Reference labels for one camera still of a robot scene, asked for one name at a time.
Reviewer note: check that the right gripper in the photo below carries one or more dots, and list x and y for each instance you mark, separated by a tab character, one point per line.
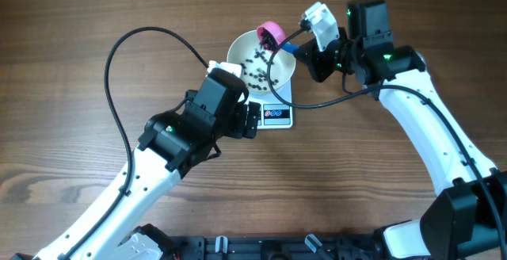
314	58

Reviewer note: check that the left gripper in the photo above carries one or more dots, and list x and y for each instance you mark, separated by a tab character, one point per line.
239	128

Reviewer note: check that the pink scoop blue handle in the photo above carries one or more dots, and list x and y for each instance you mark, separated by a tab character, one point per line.
270	35

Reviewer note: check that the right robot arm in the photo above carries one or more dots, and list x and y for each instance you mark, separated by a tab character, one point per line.
468	215

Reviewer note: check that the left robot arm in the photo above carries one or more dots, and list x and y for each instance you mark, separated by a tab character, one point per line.
171	145

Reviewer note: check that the white digital kitchen scale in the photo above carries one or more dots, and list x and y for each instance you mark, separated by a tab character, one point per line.
274	114

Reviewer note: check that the white bowl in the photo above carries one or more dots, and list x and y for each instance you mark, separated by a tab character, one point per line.
284	62

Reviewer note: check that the black beans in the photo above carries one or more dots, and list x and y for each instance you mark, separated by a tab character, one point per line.
254	69

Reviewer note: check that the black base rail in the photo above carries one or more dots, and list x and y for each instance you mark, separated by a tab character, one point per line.
340	247

